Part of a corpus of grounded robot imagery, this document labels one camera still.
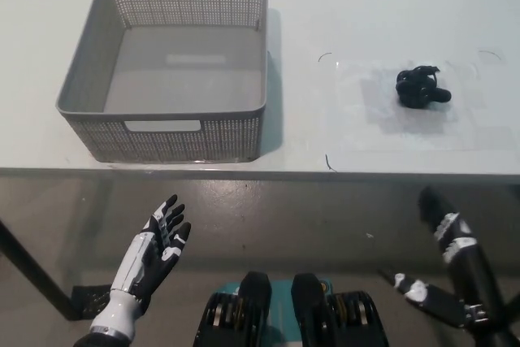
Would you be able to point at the white and black left hand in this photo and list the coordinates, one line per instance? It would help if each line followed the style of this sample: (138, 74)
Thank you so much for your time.
(140, 257)

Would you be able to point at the teal robot body panel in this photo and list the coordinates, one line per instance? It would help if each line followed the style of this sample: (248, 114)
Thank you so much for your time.
(281, 306)

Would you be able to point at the black left robot body block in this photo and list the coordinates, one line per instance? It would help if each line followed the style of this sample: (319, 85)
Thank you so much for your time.
(239, 314)

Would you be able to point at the black table leg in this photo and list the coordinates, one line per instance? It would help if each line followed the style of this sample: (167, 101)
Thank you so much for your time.
(36, 270)

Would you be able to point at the white and black right hand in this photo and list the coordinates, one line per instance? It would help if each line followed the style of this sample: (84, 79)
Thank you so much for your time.
(471, 270)

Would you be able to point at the grey perforated plastic basket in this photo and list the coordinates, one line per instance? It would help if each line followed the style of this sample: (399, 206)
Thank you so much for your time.
(183, 91)

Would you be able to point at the black robot body block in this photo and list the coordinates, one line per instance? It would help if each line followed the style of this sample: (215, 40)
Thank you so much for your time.
(239, 314)
(325, 314)

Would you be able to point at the black right robot body block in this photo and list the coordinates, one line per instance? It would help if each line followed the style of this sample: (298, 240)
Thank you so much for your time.
(325, 314)

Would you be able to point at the black floor tape patch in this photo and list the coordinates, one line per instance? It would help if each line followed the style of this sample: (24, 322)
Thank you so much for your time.
(91, 302)

